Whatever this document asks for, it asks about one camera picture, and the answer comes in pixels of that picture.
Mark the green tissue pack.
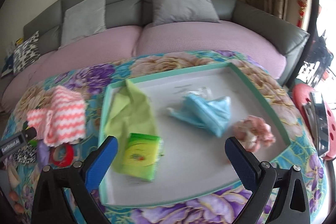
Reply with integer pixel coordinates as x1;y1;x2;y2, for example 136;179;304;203
121;133;163;181

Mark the pink floral fabric scrunchie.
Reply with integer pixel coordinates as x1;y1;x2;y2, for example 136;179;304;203
233;115;276;153

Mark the light green cloth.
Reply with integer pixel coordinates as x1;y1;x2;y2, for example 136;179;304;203
104;80;158;173

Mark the light blue face mask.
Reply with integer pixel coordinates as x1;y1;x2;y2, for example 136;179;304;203
167;87;231;138

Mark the person's left hand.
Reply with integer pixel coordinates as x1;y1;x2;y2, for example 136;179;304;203
7;164;25;214

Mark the black white leopard scrunchie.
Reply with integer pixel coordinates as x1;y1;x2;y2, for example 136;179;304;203
13;144;37;165

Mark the red tape roll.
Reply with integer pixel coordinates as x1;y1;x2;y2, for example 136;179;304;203
50;143;74;168

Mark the purple cloth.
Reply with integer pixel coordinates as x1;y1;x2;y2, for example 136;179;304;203
37;140;50;171

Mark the pink white striped towel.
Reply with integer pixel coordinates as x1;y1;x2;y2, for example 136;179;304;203
27;85;86;147

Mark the floral table cloth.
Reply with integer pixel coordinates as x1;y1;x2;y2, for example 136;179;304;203
3;51;328;223

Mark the navy blue cushion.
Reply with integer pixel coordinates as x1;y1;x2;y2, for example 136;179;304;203
1;54;14;78

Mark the leopard print cushion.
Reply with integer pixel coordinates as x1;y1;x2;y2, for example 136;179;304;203
13;31;41;76

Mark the teal rimmed white tray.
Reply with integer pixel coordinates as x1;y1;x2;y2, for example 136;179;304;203
99;63;290;208

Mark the red plastic stool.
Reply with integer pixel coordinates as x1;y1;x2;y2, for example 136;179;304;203
292;83;335;161

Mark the grey cushion left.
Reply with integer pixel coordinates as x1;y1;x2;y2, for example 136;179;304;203
60;0;106;48

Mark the pink sofa seat cover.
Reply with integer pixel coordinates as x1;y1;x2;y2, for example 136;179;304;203
1;21;286;113

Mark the grey sofa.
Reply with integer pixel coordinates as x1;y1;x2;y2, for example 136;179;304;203
23;0;309;84

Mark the grey pink cushion right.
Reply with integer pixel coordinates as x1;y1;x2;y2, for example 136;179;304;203
152;0;219;26

